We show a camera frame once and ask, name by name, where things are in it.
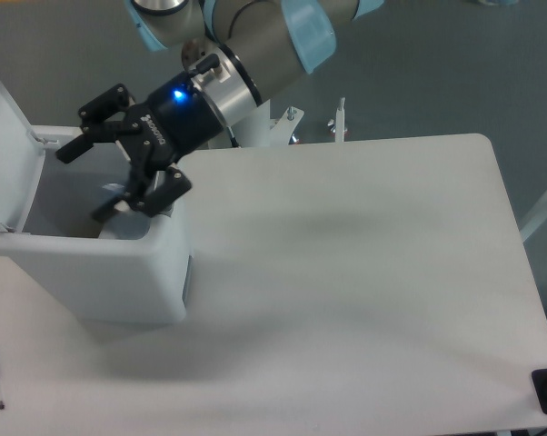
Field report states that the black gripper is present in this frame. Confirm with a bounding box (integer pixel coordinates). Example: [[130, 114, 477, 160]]
[[55, 79, 224, 223]]

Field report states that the white clamp post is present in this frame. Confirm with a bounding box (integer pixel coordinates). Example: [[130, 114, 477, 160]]
[[327, 97, 348, 143]]

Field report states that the white plastic wrapper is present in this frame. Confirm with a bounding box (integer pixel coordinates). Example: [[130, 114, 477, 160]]
[[98, 211, 150, 241]]

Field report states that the white trash can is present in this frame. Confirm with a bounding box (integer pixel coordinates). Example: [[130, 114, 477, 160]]
[[0, 130, 193, 324]]

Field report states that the clear plastic water bottle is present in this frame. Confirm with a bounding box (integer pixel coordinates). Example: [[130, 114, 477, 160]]
[[100, 183, 124, 202]]

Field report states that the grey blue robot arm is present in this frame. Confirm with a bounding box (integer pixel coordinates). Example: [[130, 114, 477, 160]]
[[56, 1, 380, 223]]

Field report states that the white trash can lid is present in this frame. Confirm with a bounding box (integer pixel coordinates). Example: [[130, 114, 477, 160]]
[[0, 81, 53, 233]]

